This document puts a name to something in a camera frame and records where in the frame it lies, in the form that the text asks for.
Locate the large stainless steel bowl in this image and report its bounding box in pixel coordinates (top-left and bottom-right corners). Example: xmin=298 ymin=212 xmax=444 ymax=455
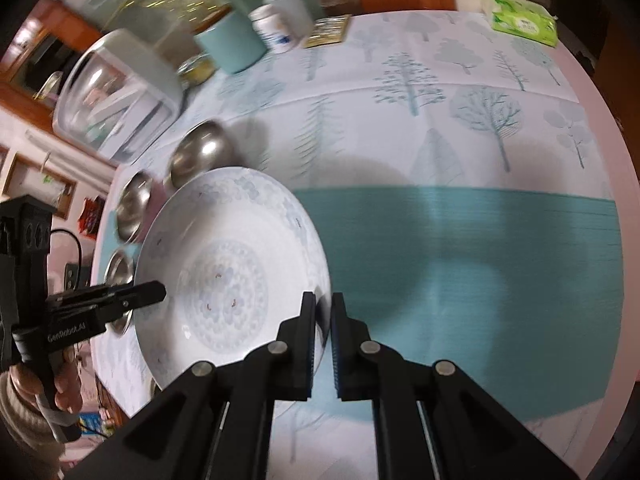
xmin=168 ymin=120 xmax=240 ymax=190

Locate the left hand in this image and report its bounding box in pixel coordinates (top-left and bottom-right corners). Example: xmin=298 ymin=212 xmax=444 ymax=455
xmin=10 ymin=347 xmax=84 ymax=414

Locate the clear white storage box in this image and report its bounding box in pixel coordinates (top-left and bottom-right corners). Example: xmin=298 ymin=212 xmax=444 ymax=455
xmin=52 ymin=29 xmax=183 ymax=164

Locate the white floral ceramic plate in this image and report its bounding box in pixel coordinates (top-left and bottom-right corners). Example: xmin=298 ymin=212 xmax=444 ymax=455
xmin=134 ymin=167 xmax=331 ymax=388

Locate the cream knit sleeve forearm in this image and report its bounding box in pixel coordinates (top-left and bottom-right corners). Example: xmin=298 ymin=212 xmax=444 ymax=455
xmin=1 ymin=373 xmax=64 ymax=479

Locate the green tissue pack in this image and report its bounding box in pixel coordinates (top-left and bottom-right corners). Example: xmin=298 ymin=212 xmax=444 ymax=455
xmin=482 ymin=0 xmax=558 ymax=47

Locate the tree patterned tablecloth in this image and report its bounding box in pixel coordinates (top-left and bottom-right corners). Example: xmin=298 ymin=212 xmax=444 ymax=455
xmin=107 ymin=11 xmax=639 ymax=476

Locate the gold blister pill pack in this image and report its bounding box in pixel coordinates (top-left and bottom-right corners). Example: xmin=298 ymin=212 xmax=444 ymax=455
xmin=303 ymin=14 xmax=352 ymax=49

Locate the white pill bottle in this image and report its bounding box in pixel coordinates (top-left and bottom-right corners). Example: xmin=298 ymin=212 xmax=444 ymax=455
xmin=248 ymin=4 xmax=298 ymax=54

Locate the white pump bottle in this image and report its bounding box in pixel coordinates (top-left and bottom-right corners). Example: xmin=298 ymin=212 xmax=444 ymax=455
xmin=241 ymin=0 xmax=314 ymax=40

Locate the steel bowl pink rim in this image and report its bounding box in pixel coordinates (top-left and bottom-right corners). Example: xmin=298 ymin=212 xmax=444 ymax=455
xmin=115 ymin=171 xmax=168 ymax=244

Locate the small stainless steel bowl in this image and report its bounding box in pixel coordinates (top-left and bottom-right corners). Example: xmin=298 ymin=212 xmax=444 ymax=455
xmin=103 ymin=248 xmax=137 ymax=337

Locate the teal ceramic canister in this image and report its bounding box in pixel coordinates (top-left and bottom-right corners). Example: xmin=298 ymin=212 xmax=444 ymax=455
xmin=194 ymin=8 xmax=267 ymax=75

